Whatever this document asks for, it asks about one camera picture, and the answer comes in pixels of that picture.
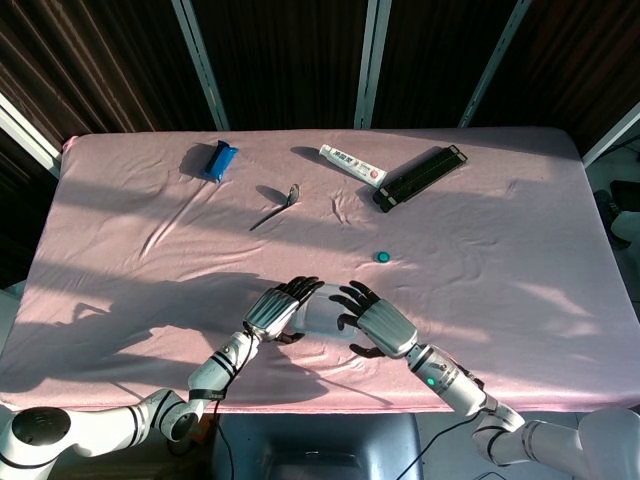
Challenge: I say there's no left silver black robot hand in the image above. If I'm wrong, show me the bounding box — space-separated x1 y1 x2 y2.
242 275 326 346

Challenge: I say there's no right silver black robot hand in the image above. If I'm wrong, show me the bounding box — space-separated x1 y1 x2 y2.
328 280 420 360

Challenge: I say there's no clear teal-rimmed plastic container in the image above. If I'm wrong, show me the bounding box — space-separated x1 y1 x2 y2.
292 282 359 340

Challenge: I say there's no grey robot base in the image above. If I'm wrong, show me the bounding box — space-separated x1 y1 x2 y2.
212 413 424 480

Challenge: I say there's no pink tablecloth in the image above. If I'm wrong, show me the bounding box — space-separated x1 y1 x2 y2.
0 127 640 416

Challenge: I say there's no metal spoon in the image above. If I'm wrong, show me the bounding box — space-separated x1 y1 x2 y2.
249 183 301 232

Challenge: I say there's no black rectangular case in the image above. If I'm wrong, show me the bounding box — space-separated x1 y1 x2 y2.
372 144 470 214

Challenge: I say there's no blue snack packet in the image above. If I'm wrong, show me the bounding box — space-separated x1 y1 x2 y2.
202 140 240 185

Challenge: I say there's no white toothpaste tube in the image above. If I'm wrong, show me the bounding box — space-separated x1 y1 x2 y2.
319 143 389 189

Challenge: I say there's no black background equipment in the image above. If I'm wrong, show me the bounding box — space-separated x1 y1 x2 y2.
594 179 640 251

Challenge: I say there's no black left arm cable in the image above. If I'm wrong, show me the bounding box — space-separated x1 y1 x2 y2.
167 324 259 459

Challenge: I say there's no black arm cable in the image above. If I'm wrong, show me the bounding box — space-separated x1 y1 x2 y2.
167 324 259 459
399 412 481 480

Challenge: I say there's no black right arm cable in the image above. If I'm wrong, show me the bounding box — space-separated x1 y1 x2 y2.
399 412 481 480

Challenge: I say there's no white metal window post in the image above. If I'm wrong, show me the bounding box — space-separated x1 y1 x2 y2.
353 0 392 129
171 0 230 131
458 0 534 129

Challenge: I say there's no white metal window frame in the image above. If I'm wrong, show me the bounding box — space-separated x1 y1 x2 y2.
582 102 640 169
0 92 64 179

